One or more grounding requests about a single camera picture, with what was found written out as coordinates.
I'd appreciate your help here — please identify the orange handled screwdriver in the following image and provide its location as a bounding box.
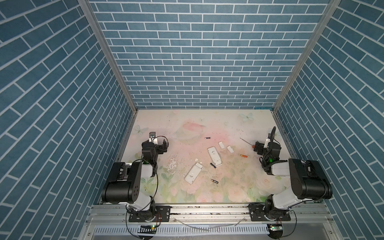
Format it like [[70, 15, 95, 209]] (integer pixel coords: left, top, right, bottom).
[[240, 138, 255, 149]]

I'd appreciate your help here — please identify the white battery cover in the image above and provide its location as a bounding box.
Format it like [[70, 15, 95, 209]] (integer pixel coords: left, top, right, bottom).
[[227, 146, 234, 153], [218, 142, 225, 149]]

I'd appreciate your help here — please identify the white remote control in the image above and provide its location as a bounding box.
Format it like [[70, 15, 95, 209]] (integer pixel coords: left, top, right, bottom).
[[185, 163, 204, 185], [208, 147, 223, 166]]

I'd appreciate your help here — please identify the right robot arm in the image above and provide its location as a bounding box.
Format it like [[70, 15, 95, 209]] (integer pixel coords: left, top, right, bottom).
[[254, 141, 333, 219]]

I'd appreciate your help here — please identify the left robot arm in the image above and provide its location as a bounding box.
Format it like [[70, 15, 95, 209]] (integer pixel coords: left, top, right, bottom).
[[101, 137, 169, 216]]

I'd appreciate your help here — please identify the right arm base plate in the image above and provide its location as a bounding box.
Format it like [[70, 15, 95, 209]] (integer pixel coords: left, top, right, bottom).
[[248, 203, 291, 222]]

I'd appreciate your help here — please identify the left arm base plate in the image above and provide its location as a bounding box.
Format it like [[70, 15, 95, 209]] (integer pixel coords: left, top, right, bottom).
[[128, 205, 172, 223]]

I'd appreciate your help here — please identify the aluminium mounting rail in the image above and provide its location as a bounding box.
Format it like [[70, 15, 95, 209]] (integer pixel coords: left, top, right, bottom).
[[86, 202, 333, 225]]

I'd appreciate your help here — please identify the white ribbed cable duct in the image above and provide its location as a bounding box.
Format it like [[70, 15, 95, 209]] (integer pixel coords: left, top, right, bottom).
[[93, 224, 269, 237]]

